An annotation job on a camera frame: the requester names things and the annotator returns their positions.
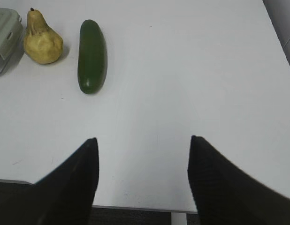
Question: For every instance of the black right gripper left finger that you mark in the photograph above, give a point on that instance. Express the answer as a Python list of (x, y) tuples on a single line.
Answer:
[(64, 197)]

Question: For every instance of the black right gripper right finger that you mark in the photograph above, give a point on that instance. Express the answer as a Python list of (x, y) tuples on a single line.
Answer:
[(225, 195)]

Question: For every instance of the yellow pear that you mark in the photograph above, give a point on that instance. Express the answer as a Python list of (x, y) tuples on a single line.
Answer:
[(41, 43)]

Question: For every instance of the green cucumber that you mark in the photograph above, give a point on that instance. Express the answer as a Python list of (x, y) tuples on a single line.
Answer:
[(92, 58)]

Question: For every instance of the glass container with green lid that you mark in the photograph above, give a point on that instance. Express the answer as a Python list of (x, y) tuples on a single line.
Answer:
[(11, 30)]

